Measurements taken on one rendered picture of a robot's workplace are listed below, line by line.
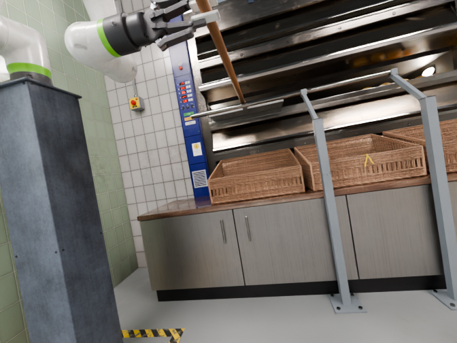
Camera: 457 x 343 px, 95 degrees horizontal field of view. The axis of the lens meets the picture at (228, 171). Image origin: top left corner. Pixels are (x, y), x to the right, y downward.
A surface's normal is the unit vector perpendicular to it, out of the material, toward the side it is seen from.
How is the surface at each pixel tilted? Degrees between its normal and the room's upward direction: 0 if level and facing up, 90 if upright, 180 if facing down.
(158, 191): 90
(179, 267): 90
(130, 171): 90
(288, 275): 90
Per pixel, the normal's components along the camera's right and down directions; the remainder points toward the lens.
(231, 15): -0.18, 0.05
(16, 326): 0.97, -0.16
